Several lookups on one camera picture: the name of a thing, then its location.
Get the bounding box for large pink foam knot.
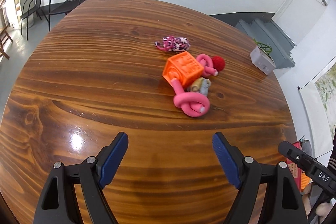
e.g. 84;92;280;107
171;79;210;118

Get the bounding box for small pink foam knot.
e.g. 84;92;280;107
196;54;219;77

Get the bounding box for orange rubber cube toy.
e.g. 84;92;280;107
162;52;204;89

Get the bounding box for person's right hand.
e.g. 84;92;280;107
301;181;332;219

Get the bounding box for pink red flat box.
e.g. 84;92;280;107
286;141;305;192

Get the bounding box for landscape scroll painting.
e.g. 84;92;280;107
299;64;335;156

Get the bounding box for grey metal tin box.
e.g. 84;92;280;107
250;46;276;75

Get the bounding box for green shopping bag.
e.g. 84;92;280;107
253;39;272;55

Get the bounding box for grey small plush toy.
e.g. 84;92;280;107
187;77;211;97

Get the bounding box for red pompom ball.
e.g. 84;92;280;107
212;56;226;72

